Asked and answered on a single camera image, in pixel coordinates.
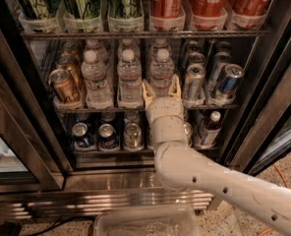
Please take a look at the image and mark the brown drink bottle white cap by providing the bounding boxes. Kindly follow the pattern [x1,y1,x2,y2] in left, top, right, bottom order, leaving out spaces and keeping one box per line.
[197,111,221,148]

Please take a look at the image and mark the middle wire shelf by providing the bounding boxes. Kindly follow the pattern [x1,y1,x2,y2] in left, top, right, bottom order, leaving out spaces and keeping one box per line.
[54,103,240,114]

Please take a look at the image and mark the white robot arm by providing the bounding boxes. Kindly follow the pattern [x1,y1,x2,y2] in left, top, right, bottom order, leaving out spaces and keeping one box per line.
[143,76,291,236]

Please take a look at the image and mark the front green silver can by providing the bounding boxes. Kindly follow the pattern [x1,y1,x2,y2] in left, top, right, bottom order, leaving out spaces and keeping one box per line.
[124,123,143,150]

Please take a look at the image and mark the blue silver can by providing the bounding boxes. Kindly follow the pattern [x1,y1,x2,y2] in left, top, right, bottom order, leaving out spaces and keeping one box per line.
[215,64,244,100]
[207,52,232,93]

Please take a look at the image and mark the open glass fridge door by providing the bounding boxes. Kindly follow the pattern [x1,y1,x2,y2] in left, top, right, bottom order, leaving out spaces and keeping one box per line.
[224,17,291,177]

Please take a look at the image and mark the silver slim can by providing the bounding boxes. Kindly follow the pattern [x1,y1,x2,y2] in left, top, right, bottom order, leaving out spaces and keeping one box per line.
[181,52,205,72]
[182,64,205,101]

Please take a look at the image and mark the left red cola can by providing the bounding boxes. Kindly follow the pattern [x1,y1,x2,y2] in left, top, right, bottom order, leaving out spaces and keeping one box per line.
[150,0,183,19]

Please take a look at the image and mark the stainless steel display fridge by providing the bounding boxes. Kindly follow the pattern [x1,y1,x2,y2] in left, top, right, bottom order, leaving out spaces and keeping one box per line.
[0,0,291,220]

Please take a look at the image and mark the wire shelf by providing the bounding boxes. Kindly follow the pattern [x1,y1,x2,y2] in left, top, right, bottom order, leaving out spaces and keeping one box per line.
[54,103,240,114]
[21,30,268,40]

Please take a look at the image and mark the middle green can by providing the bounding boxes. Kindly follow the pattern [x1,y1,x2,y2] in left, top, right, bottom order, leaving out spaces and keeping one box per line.
[60,0,105,21]

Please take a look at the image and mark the right green can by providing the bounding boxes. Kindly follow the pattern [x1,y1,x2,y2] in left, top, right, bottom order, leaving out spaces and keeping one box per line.
[109,0,142,19]

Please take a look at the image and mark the middle silver slim can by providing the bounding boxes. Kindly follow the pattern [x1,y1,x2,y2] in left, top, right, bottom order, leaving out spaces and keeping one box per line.
[181,52,205,72]

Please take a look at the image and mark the water bottle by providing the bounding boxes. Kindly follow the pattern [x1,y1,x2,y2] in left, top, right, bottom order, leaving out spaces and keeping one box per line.
[117,38,141,59]
[84,39,109,63]
[149,48,175,97]
[117,49,143,108]
[81,50,113,109]
[149,38,172,60]

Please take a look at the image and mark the upper wire shelf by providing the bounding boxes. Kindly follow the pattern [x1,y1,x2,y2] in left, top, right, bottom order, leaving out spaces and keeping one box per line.
[21,30,268,40]

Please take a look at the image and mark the gold can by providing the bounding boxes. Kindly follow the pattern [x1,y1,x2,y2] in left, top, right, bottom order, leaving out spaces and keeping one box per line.
[49,69,81,103]
[56,54,83,90]
[60,40,83,62]

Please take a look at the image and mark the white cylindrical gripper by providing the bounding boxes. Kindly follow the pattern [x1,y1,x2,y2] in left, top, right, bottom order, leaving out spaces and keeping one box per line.
[143,74,185,148]

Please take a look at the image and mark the middle gold can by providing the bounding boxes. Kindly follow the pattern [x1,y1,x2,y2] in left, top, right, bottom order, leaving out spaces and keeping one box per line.
[56,54,83,90]

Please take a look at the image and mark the clear plastic bin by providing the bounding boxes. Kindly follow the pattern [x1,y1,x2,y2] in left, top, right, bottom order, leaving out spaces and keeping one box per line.
[93,204,200,236]

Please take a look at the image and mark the front right silver can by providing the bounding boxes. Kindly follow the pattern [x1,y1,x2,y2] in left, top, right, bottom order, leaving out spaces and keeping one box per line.
[184,122,193,147]

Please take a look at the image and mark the left glass fridge door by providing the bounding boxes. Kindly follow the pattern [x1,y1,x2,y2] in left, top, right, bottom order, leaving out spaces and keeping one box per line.
[0,7,65,195]

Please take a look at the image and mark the front blue silver can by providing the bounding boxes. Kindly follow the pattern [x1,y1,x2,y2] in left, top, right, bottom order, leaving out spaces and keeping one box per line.
[215,64,244,100]

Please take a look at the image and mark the front left blue can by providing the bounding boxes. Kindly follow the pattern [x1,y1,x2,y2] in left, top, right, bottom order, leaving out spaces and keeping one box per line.
[72,123,94,148]

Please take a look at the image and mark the black cable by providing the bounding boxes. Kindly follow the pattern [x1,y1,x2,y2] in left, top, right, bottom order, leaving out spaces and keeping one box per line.
[21,215,96,236]

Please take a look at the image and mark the front silver slim can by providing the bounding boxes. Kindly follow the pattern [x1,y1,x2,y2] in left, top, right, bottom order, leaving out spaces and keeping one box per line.
[182,64,205,101]

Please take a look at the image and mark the orange cable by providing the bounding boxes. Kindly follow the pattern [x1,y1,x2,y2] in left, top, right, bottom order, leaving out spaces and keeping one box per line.
[257,163,290,236]

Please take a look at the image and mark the front gold can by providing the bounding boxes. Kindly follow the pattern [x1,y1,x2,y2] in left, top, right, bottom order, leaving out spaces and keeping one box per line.
[49,69,81,103]

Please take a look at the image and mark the rear gold can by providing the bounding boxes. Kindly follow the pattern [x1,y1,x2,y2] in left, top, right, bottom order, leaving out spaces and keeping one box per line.
[60,40,83,62]

